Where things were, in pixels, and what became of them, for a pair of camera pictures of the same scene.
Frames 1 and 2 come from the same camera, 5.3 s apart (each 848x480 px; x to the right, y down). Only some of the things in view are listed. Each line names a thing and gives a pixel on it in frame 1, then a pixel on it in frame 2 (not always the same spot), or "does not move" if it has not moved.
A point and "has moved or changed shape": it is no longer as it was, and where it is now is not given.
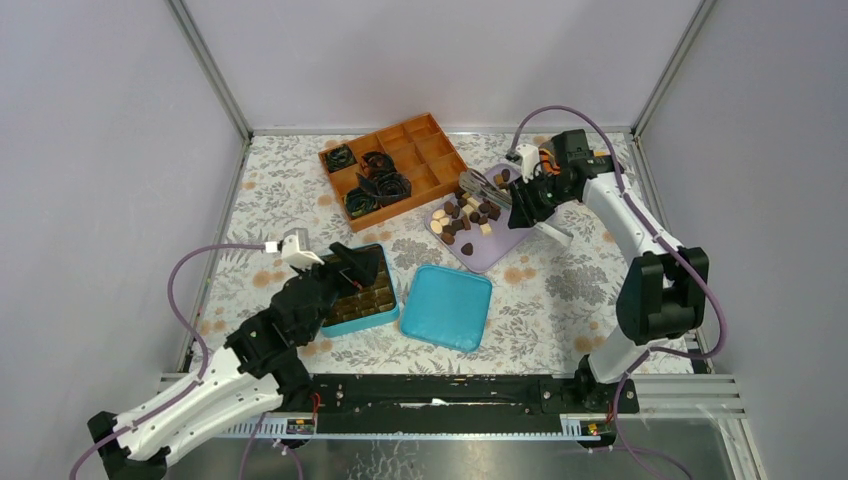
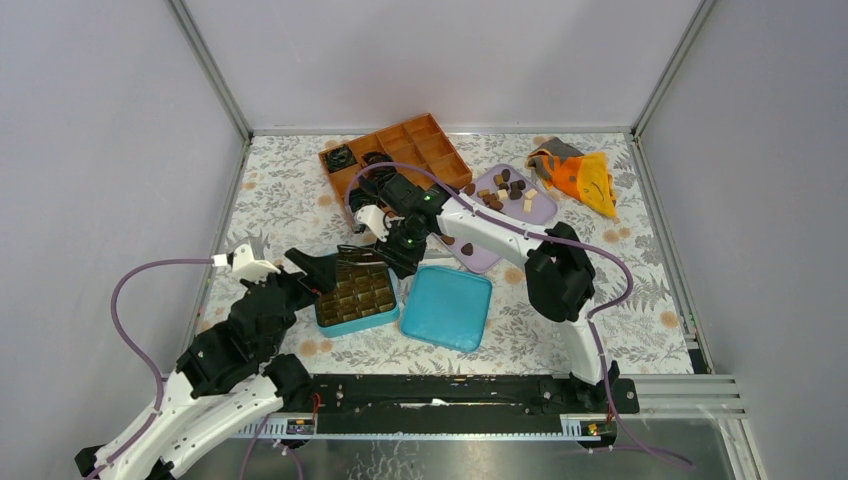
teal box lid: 448,307 does not move
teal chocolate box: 373,304 does not move
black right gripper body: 539,197 → 404,247
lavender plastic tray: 472,224 does not move
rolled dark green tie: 358,202 does not move
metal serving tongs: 475,179 has moved or changed shape
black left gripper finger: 360,265 → 320,272
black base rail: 371,403 does not move
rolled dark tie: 376,164 does not move
